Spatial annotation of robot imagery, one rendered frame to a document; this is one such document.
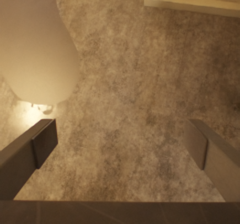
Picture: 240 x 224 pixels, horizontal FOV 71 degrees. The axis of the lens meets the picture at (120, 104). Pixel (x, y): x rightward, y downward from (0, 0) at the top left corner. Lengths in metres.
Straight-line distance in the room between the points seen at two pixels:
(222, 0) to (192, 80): 0.40
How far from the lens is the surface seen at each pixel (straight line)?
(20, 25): 1.23
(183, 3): 1.00
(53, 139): 0.17
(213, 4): 1.03
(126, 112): 0.84
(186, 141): 0.17
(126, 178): 0.87
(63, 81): 0.96
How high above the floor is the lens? 0.83
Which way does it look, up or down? 79 degrees down
